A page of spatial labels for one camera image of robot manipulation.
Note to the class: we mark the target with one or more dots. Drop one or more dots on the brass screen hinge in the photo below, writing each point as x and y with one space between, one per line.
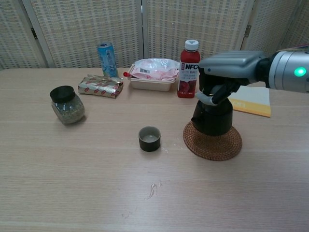
248 31

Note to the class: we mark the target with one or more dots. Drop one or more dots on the woven folding screen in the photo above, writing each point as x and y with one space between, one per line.
84 31

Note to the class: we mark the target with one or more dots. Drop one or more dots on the red capped sachet spout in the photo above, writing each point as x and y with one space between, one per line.
126 74

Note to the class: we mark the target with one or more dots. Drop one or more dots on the red NFC juice bottle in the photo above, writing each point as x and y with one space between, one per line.
187 82

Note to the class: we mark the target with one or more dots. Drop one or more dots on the yellow white Lexicon booklet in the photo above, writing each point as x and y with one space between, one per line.
256 104

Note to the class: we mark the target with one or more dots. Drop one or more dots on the round woven rattan coaster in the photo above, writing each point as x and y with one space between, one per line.
212 148

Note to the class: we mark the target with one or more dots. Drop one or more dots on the beige food tray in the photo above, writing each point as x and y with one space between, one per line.
152 85

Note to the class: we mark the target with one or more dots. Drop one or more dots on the small black teapot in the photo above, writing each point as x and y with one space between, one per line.
214 120

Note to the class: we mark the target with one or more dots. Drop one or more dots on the glass jar black lid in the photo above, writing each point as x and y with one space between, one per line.
67 111

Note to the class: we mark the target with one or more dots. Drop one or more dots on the blue drink can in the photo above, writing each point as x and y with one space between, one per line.
108 60

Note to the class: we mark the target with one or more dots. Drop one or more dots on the small dark ceramic cup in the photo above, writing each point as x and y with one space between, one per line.
149 143

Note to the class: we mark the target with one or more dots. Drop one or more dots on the gold foil packet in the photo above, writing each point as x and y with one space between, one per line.
100 88

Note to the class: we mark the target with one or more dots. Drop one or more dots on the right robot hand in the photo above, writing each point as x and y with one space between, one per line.
231 65

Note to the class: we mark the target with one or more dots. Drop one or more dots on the pink white plastic bag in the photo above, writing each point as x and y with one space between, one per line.
157 68

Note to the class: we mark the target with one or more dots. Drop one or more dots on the dark screen hinge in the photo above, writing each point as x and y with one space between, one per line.
34 33

